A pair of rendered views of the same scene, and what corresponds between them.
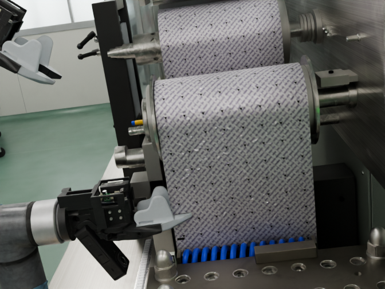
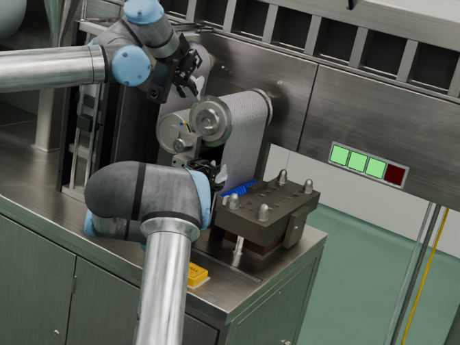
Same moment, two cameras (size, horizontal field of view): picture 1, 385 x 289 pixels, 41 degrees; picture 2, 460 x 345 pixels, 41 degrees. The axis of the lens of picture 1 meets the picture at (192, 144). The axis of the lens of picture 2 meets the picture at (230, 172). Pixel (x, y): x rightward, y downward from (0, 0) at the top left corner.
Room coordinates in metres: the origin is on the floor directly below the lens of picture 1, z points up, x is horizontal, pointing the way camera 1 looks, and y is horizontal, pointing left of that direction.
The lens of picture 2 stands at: (0.09, 1.59, 1.75)
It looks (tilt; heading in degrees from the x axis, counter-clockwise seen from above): 20 degrees down; 293
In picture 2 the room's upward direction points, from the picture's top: 12 degrees clockwise
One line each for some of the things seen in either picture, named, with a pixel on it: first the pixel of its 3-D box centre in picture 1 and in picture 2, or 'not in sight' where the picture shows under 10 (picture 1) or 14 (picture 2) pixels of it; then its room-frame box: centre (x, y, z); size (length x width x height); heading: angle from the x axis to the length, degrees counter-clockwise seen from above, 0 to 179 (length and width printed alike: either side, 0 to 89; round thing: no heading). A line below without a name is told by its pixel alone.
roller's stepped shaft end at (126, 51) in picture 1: (121, 52); not in sight; (1.09, 0.12, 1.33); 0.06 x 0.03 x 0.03; 86
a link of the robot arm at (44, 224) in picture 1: (52, 221); not in sight; (0.79, 0.25, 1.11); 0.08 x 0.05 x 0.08; 176
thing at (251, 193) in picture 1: (241, 199); (239, 163); (0.77, -0.07, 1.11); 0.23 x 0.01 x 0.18; 86
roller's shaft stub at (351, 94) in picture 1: (332, 97); not in sight; (0.82, -0.24, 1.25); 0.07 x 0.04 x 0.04; 86
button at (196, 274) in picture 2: not in sight; (189, 273); (0.69, 0.30, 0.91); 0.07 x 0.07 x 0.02; 86
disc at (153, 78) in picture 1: (158, 118); (210, 121); (0.83, 0.05, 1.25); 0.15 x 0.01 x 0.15; 176
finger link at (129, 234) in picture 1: (135, 228); (213, 185); (0.76, 0.11, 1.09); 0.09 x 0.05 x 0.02; 85
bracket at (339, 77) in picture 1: (335, 75); not in sight; (0.81, -0.24, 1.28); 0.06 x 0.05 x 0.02; 86
